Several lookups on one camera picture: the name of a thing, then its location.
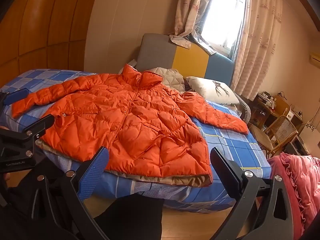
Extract patterned beige curtain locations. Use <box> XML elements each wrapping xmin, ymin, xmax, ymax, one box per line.
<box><xmin>229</xmin><ymin>0</ymin><xmax>284</xmax><ymax>100</ymax></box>
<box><xmin>169</xmin><ymin>0</ymin><xmax>218</xmax><ymax>55</ymax></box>

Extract bed with blue plaid sheet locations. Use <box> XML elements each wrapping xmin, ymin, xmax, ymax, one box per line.
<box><xmin>0</xmin><ymin>69</ymin><xmax>272</xmax><ymax>214</ymax></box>

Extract white cabinet with leaf decal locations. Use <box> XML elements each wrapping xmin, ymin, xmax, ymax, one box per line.
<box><xmin>297</xmin><ymin>120</ymin><xmax>320</xmax><ymax>155</ymax></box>

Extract cluttered wooden desk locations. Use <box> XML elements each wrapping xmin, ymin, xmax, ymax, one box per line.
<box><xmin>252</xmin><ymin>92</ymin><xmax>303</xmax><ymax>130</ymax></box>

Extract wooden wardrobe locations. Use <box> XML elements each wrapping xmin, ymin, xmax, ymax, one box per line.
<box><xmin>0</xmin><ymin>0</ymin><xmax>103</xmax><ymax>88</ymax></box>

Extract bright window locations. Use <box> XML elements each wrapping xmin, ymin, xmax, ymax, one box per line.
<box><xmin>200</xmin><ymin>0</ymin><xmax>250</xmax><ymax>55</ymax></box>

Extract pink ruffled quilt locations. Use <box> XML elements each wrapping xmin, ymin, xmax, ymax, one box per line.
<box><xmin>271</xmin><ymin>152</ymin><xmax>320</xmax><ymax>240</ymax></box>

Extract orange puffer jacket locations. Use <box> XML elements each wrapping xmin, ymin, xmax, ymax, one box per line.
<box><xmin>11</xmin><ymin>64</ymin><xmax>250</xmax><ymax>188</ymax></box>

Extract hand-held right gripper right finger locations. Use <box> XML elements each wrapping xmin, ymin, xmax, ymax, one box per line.
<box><xmin>210</xmin><ymin>147</ymin><xmax>294</xmax><ymax>240</ymax></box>

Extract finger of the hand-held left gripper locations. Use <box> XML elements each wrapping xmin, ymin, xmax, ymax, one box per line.
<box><xmin>0</xmin><ymin>88</ymin><xmax>30</xmax><ymax>108</ymax></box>
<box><xmin>14</xmin><ymin>114</ymin><xmax>55</xmax><ymax>155</ymax></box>

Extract beige quilted jacket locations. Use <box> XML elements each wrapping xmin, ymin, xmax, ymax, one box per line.
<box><xmin>149</xmin><ymin>67</ymin><xmax>187</xmax><ymax>92</ymax></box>

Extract white printed pillow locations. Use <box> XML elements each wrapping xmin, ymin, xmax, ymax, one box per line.
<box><xmin>185</xmin><ymin>76</ymin><xmax>240</xmax><ymax>105</ymax></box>

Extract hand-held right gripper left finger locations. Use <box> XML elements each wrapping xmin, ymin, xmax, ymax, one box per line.
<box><xmin>27</xmin><ymin>146</ymin><xmax>110</xmax><ymax>240</ymax></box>

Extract rattan chair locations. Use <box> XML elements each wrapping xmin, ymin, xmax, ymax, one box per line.
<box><xmin>249</xmin><ymin>115</ymin><xmax>299</xmax><ymax>159</ymax></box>

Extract grey yellow blue headboard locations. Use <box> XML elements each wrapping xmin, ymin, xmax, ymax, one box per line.
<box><xmin>135</xmin><ymin>33</ymin><xmax>234</xmax><ymax>88</ymax></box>

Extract person's black trousers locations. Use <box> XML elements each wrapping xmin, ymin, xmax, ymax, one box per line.
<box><xmin>82</xmin><ymin>192</ymin><xmax>165</xmax><ymax>240</ymax></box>

